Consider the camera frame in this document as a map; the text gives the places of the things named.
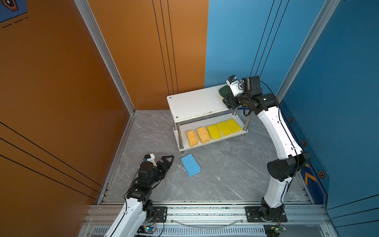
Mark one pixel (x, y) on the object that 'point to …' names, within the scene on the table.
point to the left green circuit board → (147, 229)
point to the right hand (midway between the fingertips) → (229, 96)
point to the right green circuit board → (277, 228)
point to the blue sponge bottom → (190, 165)
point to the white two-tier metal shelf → (201, 118)
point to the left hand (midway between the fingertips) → (172, 160)
